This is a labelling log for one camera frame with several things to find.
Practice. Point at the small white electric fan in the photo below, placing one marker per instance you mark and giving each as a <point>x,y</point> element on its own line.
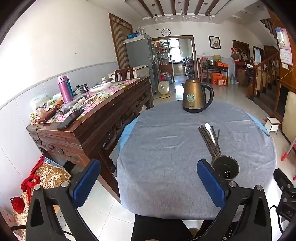
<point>163,89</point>

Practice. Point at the blue thermos bottle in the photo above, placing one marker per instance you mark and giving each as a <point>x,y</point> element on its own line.
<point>69,87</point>

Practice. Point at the round wall clock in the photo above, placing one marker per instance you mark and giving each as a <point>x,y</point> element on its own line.
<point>166,32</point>

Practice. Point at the wall calendar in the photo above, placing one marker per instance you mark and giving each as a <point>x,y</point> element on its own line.
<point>284,46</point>

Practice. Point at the carved wooden sideboard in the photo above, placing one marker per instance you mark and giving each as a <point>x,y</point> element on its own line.
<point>96,133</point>

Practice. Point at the wooden stair railing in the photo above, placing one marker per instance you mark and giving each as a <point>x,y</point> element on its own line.
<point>264,76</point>

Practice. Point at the bronze electric kettle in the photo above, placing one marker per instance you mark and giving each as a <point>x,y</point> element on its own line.
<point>197,95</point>

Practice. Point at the white plastic spoon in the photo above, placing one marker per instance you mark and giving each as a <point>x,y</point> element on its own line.
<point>208,128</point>

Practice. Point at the red plastic child chair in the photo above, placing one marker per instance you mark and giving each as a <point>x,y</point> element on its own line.
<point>292,146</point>

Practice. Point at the small white stool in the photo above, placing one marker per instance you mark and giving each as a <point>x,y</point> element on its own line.
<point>272,124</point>

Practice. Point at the purple thermos bottle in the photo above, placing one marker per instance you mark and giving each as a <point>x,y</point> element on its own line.
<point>64,89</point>

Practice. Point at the dark wooden side table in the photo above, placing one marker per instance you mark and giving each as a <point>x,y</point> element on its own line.
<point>208,70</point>

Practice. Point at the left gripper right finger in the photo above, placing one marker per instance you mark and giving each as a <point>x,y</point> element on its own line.
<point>254,221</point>

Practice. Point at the grey tablecloth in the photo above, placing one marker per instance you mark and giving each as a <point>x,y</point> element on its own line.
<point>157,166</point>

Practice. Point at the black utensil holder cup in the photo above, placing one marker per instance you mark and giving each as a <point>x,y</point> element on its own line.
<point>227,166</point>

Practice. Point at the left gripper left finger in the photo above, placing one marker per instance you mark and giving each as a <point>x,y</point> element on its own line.
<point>42,222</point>

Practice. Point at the grey refrigerator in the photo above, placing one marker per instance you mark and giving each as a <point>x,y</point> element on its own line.
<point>141,51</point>

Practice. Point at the framed wall picture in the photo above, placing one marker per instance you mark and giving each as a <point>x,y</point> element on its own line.
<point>214,42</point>

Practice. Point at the beige sofa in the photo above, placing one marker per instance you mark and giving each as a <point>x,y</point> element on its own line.
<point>288,126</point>

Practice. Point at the red gift bag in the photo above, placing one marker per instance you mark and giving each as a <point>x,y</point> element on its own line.
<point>46,173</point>

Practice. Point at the black smartphone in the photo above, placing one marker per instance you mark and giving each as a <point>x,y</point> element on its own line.
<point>70,119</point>

